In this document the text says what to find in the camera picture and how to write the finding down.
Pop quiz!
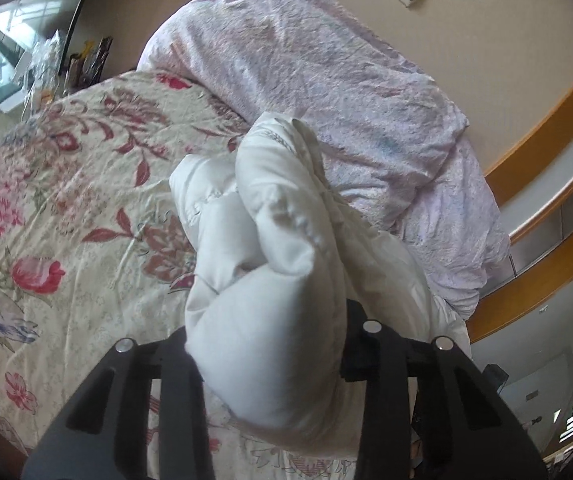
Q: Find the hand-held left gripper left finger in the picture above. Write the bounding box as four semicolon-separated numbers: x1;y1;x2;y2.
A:
19;327;217;480

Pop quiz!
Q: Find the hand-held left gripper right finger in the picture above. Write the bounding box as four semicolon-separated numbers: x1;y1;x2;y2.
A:
339;299;549;480

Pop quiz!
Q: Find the white puffer jacket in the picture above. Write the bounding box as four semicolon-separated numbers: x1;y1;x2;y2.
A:
169;111;472;443

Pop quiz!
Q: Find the floral bed sheet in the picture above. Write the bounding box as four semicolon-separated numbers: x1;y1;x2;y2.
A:
0;70;367;480

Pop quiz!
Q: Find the frosted glass door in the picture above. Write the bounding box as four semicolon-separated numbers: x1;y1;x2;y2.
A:
506;195;573;281

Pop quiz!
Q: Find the pink patterned duvet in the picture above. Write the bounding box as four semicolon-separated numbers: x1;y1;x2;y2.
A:
136;0;512;321

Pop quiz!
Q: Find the wooden headboard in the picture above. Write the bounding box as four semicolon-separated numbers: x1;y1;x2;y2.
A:
466;55;573;346

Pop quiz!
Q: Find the clear plastic bag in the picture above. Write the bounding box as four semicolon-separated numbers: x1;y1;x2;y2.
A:
16;30;67;111

